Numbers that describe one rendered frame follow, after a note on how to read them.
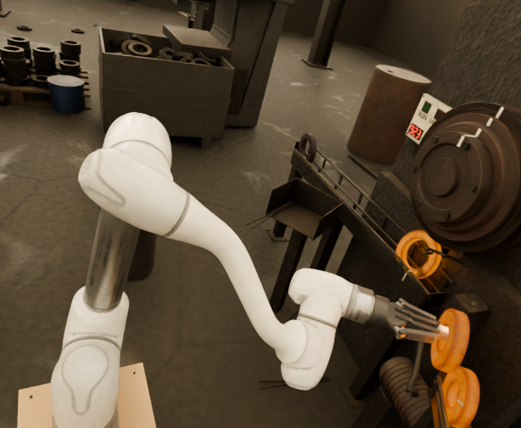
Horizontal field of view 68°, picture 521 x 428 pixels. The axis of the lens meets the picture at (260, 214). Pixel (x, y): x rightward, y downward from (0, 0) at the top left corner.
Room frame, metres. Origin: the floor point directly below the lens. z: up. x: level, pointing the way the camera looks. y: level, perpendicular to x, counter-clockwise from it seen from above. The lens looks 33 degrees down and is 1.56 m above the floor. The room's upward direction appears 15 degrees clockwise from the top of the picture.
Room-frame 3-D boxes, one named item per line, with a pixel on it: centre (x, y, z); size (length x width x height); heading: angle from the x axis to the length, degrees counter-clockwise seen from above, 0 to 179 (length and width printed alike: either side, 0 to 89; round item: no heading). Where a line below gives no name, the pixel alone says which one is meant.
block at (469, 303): (0.98, -0.73, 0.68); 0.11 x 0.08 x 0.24; 115
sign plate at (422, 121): (1.55, -0.58, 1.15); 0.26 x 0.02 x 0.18; 25
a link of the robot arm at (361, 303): (0.75, -0.31, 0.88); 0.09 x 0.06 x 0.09; 170
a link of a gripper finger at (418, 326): (0.71, -0.44, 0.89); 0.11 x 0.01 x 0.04; 79
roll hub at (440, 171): (1.15, -0.53, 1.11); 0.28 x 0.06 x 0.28; 25
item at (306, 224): (1.53, -0.19, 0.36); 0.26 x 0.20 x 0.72; 60
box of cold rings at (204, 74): (3.41, 1.15, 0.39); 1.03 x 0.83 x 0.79; 119
